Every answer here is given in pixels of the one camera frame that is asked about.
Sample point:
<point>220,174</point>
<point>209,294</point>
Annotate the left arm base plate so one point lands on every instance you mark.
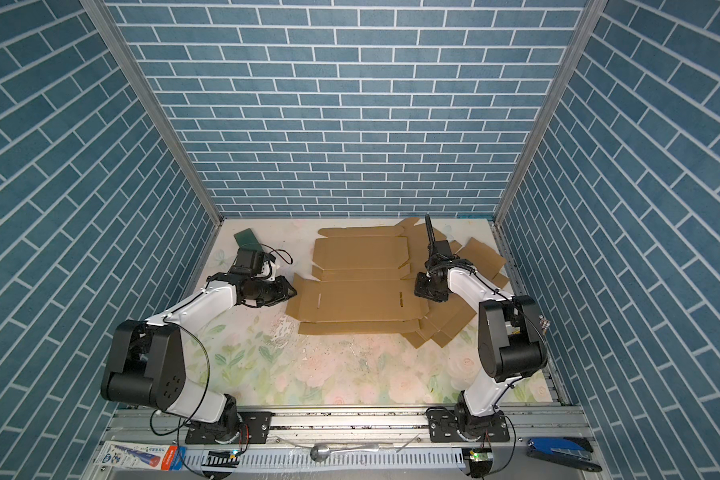
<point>242,428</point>

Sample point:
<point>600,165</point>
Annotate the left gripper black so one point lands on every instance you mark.
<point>282,291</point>

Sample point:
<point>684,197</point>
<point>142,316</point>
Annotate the blue black pliers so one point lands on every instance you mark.
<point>572,452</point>

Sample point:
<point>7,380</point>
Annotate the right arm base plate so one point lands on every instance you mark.
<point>448,426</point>

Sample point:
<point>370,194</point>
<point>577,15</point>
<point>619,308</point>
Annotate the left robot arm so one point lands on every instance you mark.
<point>146,362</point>

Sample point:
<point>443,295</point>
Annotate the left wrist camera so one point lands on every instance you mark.
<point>268,268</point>

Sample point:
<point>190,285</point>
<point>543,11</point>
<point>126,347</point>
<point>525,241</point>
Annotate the green sponge block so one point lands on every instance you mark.
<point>247,241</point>

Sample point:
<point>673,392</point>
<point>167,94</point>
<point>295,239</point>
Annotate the white slotted cable duct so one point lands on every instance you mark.
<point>289,460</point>

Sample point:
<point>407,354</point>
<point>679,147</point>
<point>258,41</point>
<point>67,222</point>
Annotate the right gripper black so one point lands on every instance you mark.
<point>419,288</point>

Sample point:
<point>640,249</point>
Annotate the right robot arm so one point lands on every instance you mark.
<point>510,344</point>

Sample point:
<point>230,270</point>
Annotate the metal spoon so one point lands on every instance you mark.
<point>321,452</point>

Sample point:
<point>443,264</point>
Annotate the white printed package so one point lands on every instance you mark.
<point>137,456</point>

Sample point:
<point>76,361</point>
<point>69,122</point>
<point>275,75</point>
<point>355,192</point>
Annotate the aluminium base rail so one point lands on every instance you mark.
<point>363,424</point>

